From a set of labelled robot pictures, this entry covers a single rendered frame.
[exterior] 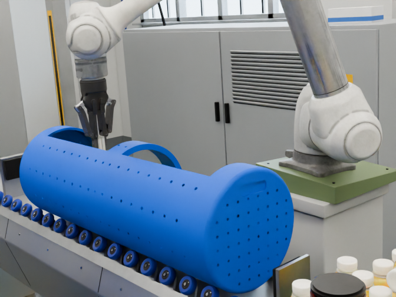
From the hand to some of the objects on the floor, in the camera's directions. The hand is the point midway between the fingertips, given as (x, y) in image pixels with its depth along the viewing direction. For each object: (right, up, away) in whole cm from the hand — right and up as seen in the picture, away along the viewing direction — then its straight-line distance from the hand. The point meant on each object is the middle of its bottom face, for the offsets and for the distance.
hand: (99, 148), depth 175 cm
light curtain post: (-19, -99, +106) cm, 146 cm away
